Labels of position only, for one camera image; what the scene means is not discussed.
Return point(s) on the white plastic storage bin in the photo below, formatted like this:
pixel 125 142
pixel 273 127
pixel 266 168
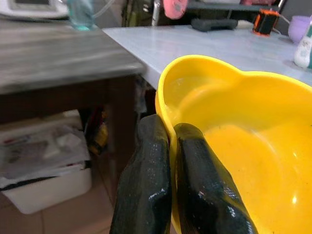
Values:
pixel 48 190

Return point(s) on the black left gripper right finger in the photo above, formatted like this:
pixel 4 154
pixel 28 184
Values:
pixel 202 195

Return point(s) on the black and orange device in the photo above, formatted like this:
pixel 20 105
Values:
pixel 265 23

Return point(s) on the pink round object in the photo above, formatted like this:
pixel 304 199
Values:
pixel 175 8

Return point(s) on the clear water bottle teal cap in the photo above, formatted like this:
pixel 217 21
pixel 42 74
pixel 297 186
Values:
pixel 80 14

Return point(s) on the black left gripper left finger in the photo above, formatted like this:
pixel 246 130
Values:
pixel 146 182

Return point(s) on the white side table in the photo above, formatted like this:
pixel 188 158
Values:
pixel 195 48

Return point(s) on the dark green bag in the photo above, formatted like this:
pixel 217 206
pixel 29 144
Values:
pixel 136 12

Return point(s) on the pile of papers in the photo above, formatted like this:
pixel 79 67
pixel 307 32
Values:
pixel 36 151

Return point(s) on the purple plastic cup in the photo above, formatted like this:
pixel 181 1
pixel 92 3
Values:
pixel 298 29

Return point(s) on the colourful snack packets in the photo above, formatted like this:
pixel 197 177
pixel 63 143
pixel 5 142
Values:
pixel 98 134

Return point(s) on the small white bottle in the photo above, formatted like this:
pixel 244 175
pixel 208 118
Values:
pixel 302 53

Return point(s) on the white kitchen cooking appliance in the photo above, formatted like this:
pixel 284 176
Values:
pixel 34 11

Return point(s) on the black flat oblong object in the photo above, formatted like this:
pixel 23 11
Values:
pixel 212 24

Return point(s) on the yellow flower-shaped plastic bowl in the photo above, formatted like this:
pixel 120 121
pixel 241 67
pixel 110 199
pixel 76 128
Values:
pixel 256 122

